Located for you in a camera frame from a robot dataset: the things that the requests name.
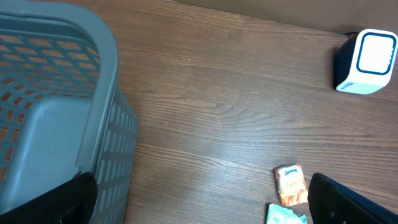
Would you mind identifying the orange tissue pack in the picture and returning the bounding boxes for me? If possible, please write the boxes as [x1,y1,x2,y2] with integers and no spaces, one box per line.
[274,164,308,206]

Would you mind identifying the teal tissue pack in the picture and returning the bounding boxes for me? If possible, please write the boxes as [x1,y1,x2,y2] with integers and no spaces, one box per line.
[266,203,307,224]

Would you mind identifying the grey plastic shopping basket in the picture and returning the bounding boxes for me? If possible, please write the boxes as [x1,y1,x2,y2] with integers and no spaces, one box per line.
[1,1,139,223]

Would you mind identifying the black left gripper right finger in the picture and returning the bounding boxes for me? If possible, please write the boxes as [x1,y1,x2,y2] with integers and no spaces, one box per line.
[308,173,397,224]

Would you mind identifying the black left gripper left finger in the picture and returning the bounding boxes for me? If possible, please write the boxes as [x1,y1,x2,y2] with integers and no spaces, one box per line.
[1,172,98,224]

